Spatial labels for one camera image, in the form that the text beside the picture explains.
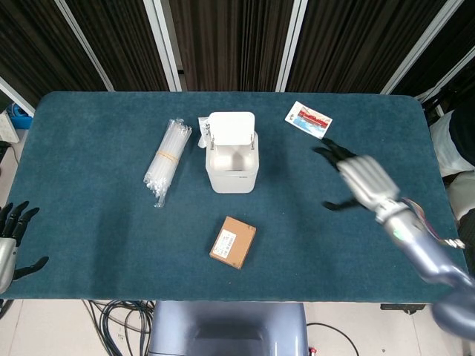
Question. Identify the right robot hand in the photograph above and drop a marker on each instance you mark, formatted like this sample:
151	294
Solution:
367	181

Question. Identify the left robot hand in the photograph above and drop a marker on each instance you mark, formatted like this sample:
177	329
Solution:
5	256

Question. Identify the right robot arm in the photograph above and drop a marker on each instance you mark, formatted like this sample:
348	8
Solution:
419	248

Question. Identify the white open-lid box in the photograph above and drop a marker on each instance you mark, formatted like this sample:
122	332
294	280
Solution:
232	178

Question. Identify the red and blue snack packet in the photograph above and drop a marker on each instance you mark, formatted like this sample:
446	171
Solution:
308	120

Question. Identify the white bag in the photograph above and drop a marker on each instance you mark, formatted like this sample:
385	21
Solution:
445	144

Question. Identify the teal table cloth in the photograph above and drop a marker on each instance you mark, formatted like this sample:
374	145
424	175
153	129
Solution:
111	222

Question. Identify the white power strip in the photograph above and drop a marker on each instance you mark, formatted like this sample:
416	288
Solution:
8	128

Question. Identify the black table control box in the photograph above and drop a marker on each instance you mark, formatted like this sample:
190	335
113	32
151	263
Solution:
402	308

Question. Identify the blue plastic object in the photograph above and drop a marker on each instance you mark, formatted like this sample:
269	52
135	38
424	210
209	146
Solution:
20	115

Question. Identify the dark pleated curtain panel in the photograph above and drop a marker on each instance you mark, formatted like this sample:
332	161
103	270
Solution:
230	41
37	48
122	41
352	41

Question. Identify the brown cardboard box with label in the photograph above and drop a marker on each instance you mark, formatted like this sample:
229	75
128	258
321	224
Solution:
234	243

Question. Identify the crumpled white tissue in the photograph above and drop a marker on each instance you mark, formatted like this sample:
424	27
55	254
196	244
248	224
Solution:
202	130

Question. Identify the bundle of clear plastic sticks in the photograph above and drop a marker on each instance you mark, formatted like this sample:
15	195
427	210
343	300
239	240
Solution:
167	163

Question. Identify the tan rubber band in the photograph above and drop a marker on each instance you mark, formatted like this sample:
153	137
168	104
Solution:
167	155

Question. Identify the blue-grey robot torso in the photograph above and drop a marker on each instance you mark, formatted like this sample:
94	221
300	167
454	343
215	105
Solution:
226	330

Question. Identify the white partition frame post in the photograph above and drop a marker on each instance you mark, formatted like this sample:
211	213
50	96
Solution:
291	44
426	48
163	44
85	44

